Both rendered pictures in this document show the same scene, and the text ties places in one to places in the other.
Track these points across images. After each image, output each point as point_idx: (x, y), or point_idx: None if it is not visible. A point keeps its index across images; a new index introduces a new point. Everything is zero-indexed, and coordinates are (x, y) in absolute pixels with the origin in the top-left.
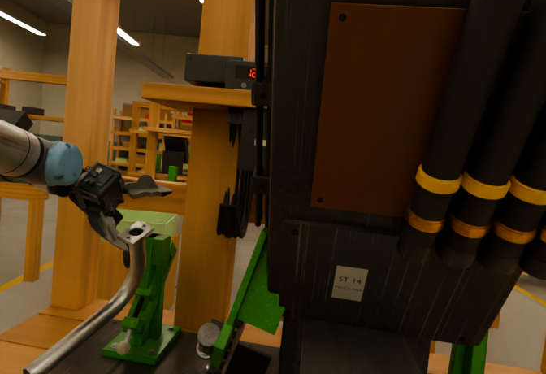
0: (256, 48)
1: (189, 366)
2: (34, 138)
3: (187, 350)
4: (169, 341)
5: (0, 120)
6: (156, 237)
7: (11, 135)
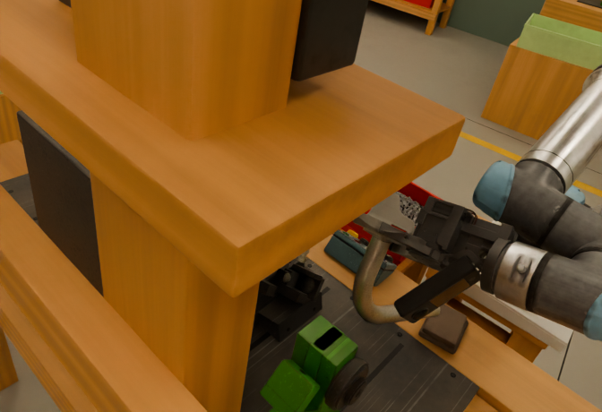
0: None
1: (262, 366)
2: (528, 156)
3: (251, 395)
4: (270, 409)
5: (552, 133)
6: (325, 330)
7: (537, 141)
